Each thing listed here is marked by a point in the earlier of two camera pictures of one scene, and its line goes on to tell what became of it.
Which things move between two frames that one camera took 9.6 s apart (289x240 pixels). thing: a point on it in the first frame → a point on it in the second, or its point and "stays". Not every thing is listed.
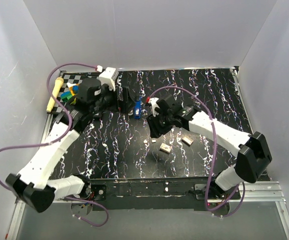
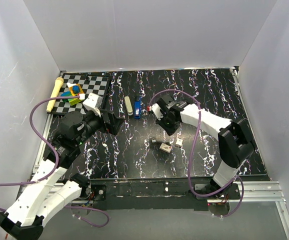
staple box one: x=187 y=140 → x=179 y=141
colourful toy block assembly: x=70 y=95 stays
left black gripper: x=128 y=103 → x=112 y=127
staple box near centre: x=165 y=148 stays
